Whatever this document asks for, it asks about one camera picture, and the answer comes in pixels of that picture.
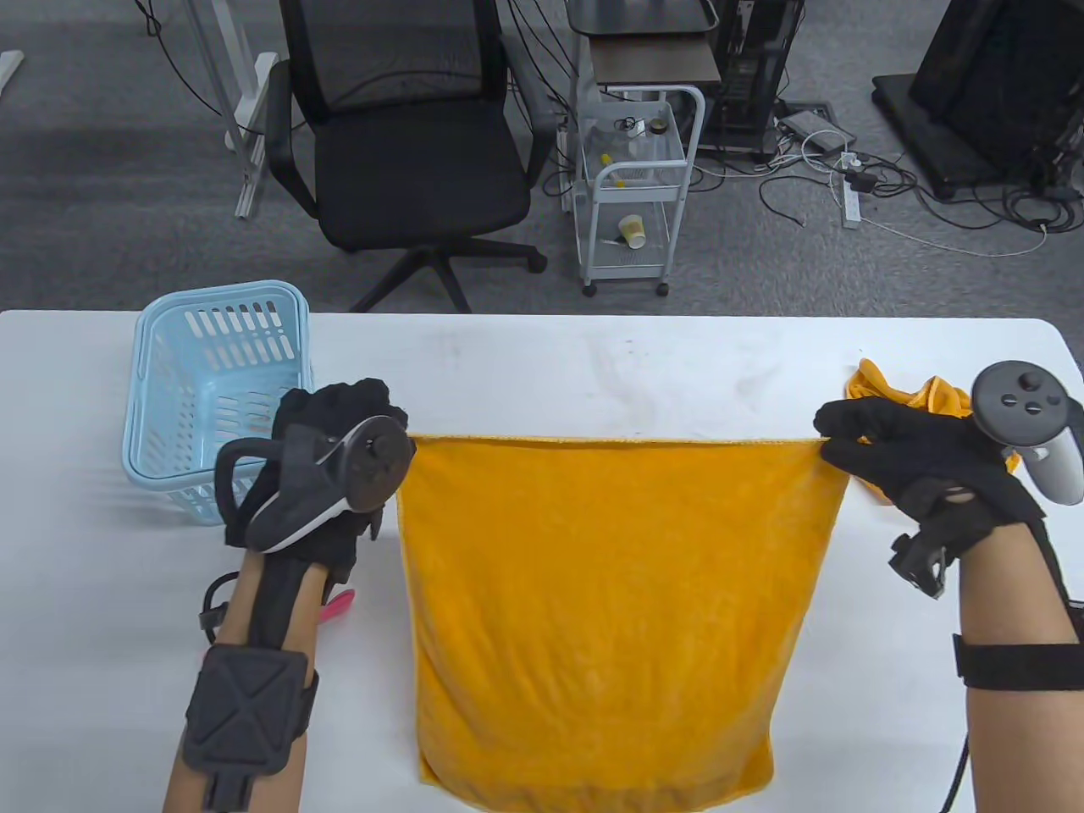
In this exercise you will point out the person's right hand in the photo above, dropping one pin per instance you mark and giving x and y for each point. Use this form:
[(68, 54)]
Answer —
[(915, 449)]

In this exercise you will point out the person's left hand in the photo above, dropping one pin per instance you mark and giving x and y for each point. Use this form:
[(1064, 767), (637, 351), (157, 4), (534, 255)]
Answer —
[(322, 406)]

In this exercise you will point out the orange square towel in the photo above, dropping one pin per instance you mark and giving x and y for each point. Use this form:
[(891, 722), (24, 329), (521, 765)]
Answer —
[(610, 610), (876, 381)]

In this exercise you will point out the pink lint roller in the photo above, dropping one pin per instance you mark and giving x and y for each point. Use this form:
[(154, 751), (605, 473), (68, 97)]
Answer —
[(340, 605)]

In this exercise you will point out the person's right forearm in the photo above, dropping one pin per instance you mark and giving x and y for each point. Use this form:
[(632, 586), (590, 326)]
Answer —
[(1016, 593)]

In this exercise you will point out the person's left forearm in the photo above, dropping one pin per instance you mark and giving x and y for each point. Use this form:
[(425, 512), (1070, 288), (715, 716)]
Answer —
[(241, 610)]

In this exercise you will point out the grey left hand controller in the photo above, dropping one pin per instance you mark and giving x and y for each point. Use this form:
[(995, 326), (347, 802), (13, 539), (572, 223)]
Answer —
[(373, 461)]

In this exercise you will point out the grey hand controller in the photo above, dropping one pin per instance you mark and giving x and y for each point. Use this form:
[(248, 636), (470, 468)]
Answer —
[(1020, 402), (373, 461)]

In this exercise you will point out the grey right hand controller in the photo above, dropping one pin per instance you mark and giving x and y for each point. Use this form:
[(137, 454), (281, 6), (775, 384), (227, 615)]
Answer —
[(1020, 402)]

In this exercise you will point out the light blue plastic basket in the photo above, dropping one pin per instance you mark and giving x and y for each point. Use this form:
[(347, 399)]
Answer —
[(140, 461)]

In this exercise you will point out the white power strip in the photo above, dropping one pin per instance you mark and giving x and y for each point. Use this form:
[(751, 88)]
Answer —
[(851, 207)]

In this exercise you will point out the black mesh office chair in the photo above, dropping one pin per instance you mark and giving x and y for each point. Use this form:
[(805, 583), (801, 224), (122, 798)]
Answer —
[(423, 169)]

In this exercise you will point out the black plug adapter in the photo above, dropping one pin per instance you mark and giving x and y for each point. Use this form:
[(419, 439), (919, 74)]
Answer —
[(862, 181)]

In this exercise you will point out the yellow paper cup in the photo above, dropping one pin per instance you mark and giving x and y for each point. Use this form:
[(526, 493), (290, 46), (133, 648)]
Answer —
[(633, 231)]

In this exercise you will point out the large black display stand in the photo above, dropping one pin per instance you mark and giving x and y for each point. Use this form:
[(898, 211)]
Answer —
[(991, 85)]

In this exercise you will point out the black computer tower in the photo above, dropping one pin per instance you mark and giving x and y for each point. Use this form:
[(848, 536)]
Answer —
[(754, 76)]

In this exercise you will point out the white desk foot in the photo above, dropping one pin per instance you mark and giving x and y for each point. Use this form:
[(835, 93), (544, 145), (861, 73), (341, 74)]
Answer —
[(8, 72)]

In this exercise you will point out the brown shelf board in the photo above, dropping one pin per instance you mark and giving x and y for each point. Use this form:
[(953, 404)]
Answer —
[(652, 61)]

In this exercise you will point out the black tray shelf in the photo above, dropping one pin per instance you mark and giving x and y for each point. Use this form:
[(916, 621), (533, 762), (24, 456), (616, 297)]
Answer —
[(635, 15)]

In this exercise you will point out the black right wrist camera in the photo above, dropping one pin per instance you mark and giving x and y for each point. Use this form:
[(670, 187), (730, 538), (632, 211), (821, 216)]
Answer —
[(1016, 662)]

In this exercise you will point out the white desk leg frame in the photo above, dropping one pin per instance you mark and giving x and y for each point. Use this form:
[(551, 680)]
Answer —
[(254, 127)]

